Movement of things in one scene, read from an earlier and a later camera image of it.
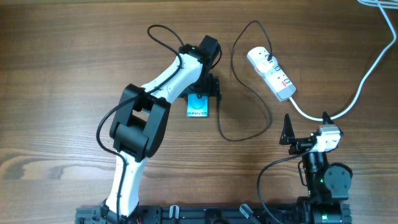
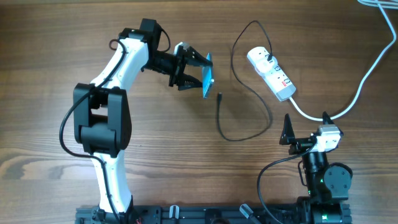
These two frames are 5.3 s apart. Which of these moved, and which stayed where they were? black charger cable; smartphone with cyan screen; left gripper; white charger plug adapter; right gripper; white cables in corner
Moved: left gripper; smartphone with cyan screen
Stayed: white cables in corner; white charger plug adapter; black charger cable; right gripper
